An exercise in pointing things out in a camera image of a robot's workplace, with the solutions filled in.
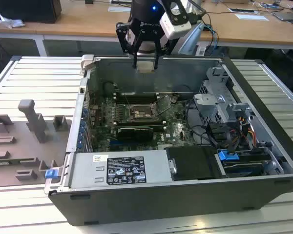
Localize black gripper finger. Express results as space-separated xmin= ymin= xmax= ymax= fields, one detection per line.
xmin=115 ymin=21 xmax=145 ymax=69
xmin=154 ymin=34 xmax=180 ymax=70

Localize silver CPU plate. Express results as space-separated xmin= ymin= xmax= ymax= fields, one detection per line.
xmin=137 ymin=61 xmax=155 ymax=73

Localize metal socket cover frame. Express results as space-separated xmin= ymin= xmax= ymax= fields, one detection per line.
xmin=156 ymin=96 xmax=173 ymax=116

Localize black RAM slot bank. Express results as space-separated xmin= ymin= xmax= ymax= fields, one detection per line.
xmin=116 ymin=118 xmax=167 ymax=127
xmin=115 ymin=93 xmax=157 ymax=103

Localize CPU socket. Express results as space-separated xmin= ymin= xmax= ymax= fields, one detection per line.
xmin=128 ymin=103 xmax=161 ymax=122

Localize pale blue teach pendant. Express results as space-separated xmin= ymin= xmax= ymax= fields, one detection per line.
xmin=178 ymin=23 xmax=210 ymax=56

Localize wooden office desk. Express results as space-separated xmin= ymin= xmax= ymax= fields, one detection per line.
xmin=0 ymin=0 xmax=293 ymax=51

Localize silver metal drive cage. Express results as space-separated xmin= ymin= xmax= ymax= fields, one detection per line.
xmin=192 ymin=66 xmax=256 ymax=125

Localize green motherboard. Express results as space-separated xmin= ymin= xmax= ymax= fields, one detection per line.
xmin=89 ymin=94 xmax=210 ymax=152

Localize black graphics card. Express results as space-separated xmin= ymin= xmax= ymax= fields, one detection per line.
xmin=117 ymin=126 xmax=154 ymax=142

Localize white paper sheet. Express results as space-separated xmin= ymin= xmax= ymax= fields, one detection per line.
xmin=235 ymin=13 xmax=270 ymax=22

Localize black box on desk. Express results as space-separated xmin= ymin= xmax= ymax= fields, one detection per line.
xmin=0 ymin=0 xmax=62 ymax=24

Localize crumpled white paper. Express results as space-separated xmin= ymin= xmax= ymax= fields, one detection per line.
xmin=0 ymin=13 xmax=25 ymax=29

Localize black plastic shroud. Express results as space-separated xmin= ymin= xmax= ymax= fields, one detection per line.
xmin=165 ymin=145 xmax=227 ymax=181

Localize silver power supply with label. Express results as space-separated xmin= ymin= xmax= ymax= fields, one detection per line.
xmin=69 ymin=149 xmax=173 ymax=189

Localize hard disk in blue carrier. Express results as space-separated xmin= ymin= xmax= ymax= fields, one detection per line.
xmin=216 ymin=149 xmax=272 ymax=178

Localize grey laptop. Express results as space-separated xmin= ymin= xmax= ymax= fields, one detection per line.
xmin=272 ymin=11 xmax=293 ymax=22

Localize grey parts rack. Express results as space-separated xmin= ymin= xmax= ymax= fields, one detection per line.
xmin=0 ymin=99 xmax=73 ymax=188

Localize blue plastic case latch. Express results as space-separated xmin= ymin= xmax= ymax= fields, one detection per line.
xmin=45 ymin=169 xmax=58 ymax=180

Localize black open PC case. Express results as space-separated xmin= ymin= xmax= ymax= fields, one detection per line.
xmin=44 ymin=54 xmax=293 ymax=226

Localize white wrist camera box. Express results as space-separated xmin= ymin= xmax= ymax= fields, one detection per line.
xmin=159 ymin=0 xmax=192 ymax=39

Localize grey desk cable cover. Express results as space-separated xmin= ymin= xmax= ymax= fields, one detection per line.
xmin=108 ymin=6 xmax=133 ymax=13

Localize grey case latch handle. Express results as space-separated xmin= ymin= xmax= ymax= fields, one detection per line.
xmin=80 ymin=54 xmax=96 ymax=72

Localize blue background cable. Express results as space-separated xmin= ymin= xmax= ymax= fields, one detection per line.
xmin=205 ymin=12 xmax=220 ymax=49

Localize black internal cable bundle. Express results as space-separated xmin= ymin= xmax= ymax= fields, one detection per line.
xmin=185 ymin=99 xmax=235 ymax=156

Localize orange red yellow wires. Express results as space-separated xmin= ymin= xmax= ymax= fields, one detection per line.
xmin=239 ymin=116 xmax=257 ymax=147

